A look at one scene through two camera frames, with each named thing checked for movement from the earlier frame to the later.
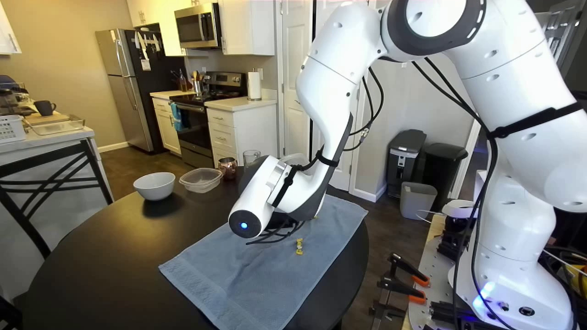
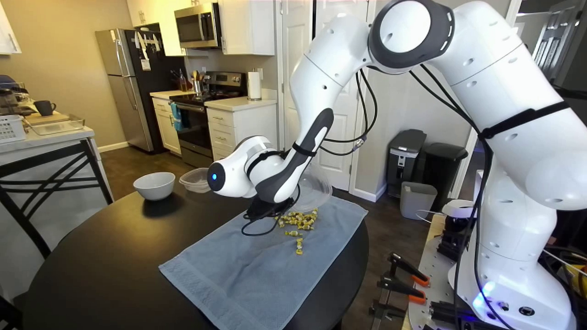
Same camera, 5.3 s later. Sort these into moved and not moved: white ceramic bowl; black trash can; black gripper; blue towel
Moved: black gripper
Not moved: black trash can; white ceramic bowl; blue towel
